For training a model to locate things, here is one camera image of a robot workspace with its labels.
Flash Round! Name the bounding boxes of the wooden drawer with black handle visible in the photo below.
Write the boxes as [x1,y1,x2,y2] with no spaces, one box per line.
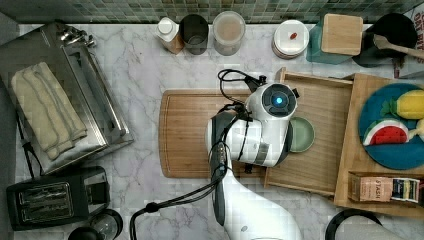
[264,68,353,196]

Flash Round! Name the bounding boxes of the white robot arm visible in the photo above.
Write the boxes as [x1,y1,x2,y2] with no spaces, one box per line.
[205,83,302,240]

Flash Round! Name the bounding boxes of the bamboo cutting board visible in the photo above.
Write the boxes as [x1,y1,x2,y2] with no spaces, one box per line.
[158,88,267,179]

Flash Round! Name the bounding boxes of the green ceramic bowl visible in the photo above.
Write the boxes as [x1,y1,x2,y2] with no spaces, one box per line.
[290,117,315,153]

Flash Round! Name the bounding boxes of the glass jar with cereal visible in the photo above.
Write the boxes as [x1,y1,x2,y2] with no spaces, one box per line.
[213,11,245,56]

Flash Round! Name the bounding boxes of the dark metal cup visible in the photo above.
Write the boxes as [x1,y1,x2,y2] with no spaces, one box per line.
[179,14,209,55]

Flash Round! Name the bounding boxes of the orange bottle with white cap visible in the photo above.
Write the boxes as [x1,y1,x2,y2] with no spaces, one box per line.
[156,17,184,54]

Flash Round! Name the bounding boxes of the pink pot with white lid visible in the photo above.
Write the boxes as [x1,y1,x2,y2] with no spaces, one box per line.
[272,20,309,59]

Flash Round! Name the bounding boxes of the teal canister with wooden lid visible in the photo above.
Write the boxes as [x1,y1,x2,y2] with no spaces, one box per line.
[306,13,363,65]

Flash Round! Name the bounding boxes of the silver toaster oven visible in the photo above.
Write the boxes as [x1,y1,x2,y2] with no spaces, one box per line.
[1,22,133,175]

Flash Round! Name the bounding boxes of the tea bag box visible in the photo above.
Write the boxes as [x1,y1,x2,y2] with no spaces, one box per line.
[348,175,423,204]

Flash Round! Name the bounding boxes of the plush watermelon slice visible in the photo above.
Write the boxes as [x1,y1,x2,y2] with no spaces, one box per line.
[362,119,409,146]

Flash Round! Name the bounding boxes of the wooden tea box holder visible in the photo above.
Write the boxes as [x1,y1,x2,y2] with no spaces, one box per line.
[348,172,423,207]

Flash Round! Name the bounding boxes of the black two-slot toaster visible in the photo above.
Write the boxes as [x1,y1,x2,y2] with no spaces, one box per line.
[6,166,110,231]

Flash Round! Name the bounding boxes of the wooden spoon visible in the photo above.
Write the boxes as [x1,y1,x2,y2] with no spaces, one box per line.
[373,35,424,59]

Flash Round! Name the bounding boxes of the plush yellow pineapple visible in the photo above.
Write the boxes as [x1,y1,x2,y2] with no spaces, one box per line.
[380,89,424,120]

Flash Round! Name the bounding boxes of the blue plate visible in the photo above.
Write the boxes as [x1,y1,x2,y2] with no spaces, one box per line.
[357,83,424,170]

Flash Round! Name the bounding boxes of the oats cardboard canister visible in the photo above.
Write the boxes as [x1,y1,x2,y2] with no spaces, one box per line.
[393,6,424,80]

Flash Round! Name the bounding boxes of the black utensil holder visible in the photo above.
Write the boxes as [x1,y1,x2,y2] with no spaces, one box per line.
[353,13,418,68]

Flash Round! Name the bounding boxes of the plush white vegetable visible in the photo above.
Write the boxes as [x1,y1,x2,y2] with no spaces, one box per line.
[408,119,424,140]

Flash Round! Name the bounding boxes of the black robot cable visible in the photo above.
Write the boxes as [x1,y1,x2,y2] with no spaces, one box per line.
[128,68,268,240]

